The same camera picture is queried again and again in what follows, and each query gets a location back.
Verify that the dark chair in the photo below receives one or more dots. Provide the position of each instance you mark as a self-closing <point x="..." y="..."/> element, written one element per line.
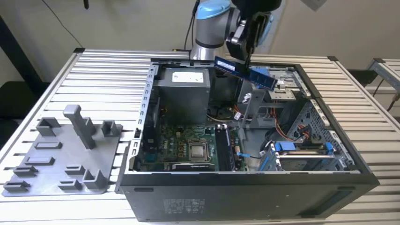
<point x="21" y="98"/>

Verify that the black RAM slot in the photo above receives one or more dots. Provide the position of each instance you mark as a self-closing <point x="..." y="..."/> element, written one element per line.
<point x="219" y="150"/>

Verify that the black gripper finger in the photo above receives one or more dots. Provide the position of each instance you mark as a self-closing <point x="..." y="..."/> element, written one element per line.
<point x="255" y="30"/>
<point x="236" y="50"/>

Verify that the green motherboard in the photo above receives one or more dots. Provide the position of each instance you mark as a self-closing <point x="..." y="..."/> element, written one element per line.
<point x="175" y="140"/>

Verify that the black table corner cap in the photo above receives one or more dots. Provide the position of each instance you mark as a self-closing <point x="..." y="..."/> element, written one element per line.
<point x="379" y="60"/>
<point x="332" y="58"/>
<point x="79" y="50"/>

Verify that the silver CPU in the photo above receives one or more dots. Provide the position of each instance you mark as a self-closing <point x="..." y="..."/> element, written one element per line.
<point x="197" y="151"/>

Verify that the blue VGA port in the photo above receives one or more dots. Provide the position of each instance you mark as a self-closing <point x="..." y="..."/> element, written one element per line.
<point x="151" y="157"/>

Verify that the black hanging tool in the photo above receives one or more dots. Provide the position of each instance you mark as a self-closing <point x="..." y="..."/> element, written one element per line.
<point x="85" y="4"/>

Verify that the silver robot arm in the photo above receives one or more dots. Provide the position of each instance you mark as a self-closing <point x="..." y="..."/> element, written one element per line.
<point x="209" y="25"/>

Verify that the grey parts rack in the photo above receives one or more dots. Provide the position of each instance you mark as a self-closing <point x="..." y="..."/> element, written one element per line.
<point x="72" y="164"/>

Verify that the white eight-pin connector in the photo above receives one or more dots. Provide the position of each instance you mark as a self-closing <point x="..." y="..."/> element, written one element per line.
<point x="237" y="149"/>

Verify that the silver hard disk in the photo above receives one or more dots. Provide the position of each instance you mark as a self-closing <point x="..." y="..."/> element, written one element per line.
<point x="296" y="164"/>

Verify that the narrow metal slat table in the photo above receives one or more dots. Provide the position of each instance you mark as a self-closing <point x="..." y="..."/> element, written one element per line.
<point x="387" y="70"/>

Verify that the blue RAM stick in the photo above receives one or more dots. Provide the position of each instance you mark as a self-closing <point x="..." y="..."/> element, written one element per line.
<point x="263" y="79"/>

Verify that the grey power supply unit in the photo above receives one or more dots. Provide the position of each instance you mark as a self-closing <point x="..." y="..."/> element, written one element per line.
<point x="181" y="103"/>

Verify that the grey metal drive cage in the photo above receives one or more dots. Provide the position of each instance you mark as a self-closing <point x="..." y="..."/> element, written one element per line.
<point x="257" y="103"/>

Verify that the white four-pin connector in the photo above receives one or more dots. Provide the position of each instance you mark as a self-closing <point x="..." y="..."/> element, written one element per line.
<point x="177" y="134"/>

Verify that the black PC case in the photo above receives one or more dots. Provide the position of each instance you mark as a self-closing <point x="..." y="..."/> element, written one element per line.
<point x="219" y="199"/>

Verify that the grey perforated disk bay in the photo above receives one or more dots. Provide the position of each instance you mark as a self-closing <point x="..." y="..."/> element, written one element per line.
<point x="312" y="112"/>

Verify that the black graphics card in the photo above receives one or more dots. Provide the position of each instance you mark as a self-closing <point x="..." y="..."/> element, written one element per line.
<point x="193" y="167"/>

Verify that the black box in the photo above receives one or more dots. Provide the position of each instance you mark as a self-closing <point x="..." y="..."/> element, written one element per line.
<point x="363" y="77"/>

